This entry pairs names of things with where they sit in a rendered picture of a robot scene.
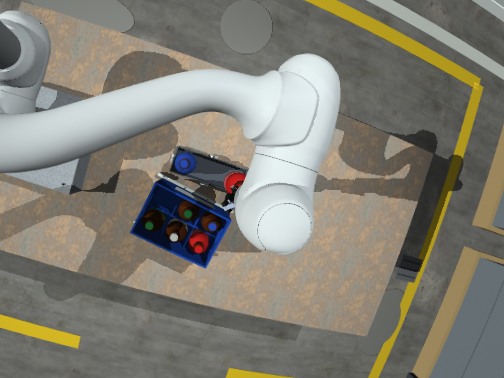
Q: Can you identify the brown bottle with blue cap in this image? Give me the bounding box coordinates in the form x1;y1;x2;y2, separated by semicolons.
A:
201;210;222;233

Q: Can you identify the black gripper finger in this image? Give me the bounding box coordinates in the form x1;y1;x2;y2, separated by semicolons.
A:
222;186;237;214

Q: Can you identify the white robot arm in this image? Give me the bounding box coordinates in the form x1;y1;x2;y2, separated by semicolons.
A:
0;11;340;255

